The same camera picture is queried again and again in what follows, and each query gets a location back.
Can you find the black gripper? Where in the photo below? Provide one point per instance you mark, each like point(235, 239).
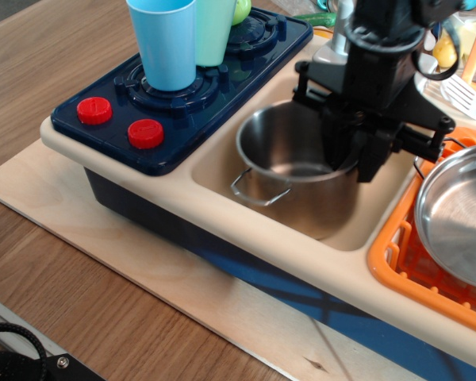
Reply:
point(370, 105)

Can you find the stainless steel pot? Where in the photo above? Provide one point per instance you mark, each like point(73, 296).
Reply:
point(286, 175)

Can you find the beige toy sink unit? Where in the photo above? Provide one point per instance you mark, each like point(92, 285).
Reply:
point(193, 206)

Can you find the grey toy faucet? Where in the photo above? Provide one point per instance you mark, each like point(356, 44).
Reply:
point(335, 50)

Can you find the white plastic spatula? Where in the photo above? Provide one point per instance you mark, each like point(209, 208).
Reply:
point(460, 94)

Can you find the stainless steel pan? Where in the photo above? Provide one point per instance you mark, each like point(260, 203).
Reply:
point(445, 214)

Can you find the green toy cucumber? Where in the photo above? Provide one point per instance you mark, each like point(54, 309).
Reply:
point(323, 19)

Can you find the yellow toy potato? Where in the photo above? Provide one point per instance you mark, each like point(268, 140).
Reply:
point(444, 52)

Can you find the orange plastic dish rack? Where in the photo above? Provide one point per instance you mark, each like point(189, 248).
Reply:
point(398, 260)

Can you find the green toy fruit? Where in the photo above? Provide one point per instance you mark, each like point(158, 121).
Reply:
point(242, 10)

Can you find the mint green plastic cup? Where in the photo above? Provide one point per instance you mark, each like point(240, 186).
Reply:
point(213, 25)

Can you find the navy blue toy stove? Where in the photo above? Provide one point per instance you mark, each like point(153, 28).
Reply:
point(257, 49)

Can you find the red stove knob right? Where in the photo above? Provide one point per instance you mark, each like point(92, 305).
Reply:
point(145, 134)

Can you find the red stove knob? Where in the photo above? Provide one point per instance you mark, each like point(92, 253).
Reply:
point(94, 111)
point(145, 134)

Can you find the light blue plastic cup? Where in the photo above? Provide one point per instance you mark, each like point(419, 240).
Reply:
point(165, 35)

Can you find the red stove knob left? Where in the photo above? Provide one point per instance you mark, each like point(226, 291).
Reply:
point(94, 111)

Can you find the light plywood board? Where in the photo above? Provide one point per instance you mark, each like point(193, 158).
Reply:
point(132, 306)

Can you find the black metal bracket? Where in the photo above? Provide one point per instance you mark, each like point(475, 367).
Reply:
point(65, 367)

